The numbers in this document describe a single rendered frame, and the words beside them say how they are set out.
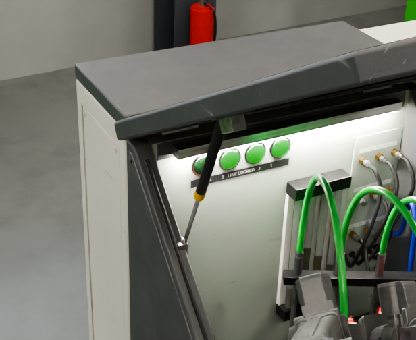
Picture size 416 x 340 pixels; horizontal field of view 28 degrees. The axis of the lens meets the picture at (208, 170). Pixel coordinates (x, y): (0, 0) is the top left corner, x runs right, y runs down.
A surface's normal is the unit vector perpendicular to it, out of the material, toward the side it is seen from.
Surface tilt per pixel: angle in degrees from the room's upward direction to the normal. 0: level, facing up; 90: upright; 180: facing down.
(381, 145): 90
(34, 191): 0
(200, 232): 90
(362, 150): 90
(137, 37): 90
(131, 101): 0
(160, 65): 0
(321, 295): 40
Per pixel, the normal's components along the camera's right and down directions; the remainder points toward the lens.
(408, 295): 0.54, -0.33
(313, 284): -0.25, -0.38
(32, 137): 0.03, -0.87
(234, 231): 0.46, 0.45
